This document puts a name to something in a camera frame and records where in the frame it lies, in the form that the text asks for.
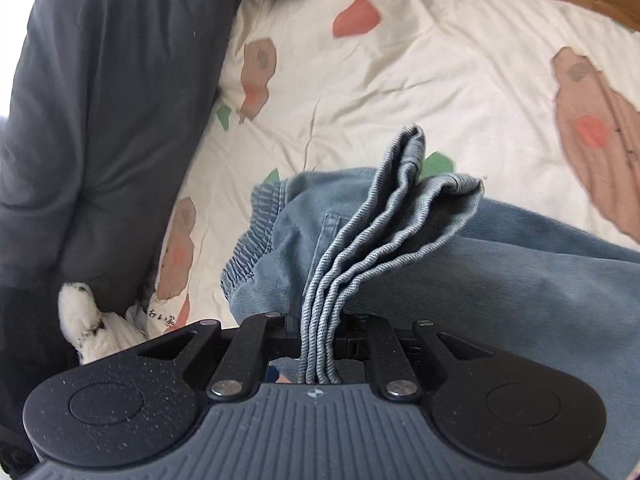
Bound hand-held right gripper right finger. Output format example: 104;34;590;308
336;314;501;402

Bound cream printed bed sheet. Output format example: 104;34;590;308
145;0;640;342

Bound blue denim pants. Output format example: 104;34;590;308
220;125;640;480

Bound white fluffy dotted blanket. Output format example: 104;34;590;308
57;281;152;367

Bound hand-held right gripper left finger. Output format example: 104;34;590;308
142;297;302;402

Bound dark grey pillow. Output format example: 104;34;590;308
0;0;247;313

